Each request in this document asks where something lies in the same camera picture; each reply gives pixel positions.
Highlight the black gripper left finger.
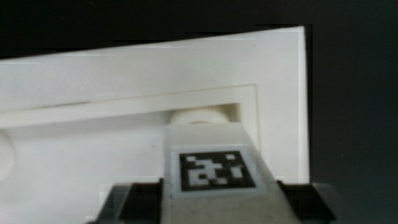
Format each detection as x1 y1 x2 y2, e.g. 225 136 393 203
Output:
88 179 164 224

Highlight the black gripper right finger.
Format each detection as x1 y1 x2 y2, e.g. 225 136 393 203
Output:
278 181 338 224

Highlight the white table leg with tag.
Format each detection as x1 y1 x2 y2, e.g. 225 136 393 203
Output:
162 123 301 224

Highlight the white square tabletop panel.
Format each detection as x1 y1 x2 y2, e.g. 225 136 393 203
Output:
0 27 312 224

